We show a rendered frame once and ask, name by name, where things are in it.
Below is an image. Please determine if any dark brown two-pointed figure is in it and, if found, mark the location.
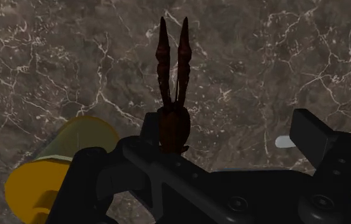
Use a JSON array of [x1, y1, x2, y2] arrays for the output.
[[155, 16, 193, 155]]

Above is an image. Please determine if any white flat stick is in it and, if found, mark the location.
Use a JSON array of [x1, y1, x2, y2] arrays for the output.
[[275, 135, 351, 149]]

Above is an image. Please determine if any yellow and green cylinder bottle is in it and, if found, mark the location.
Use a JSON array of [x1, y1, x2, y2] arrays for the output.
[[4, 115, 120, 224]]

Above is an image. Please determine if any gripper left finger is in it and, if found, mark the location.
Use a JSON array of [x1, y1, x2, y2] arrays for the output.
[[45, 111, 164, 224]]

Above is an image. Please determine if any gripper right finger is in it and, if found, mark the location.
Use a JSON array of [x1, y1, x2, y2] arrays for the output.
[[289, 108, 351, 224]]

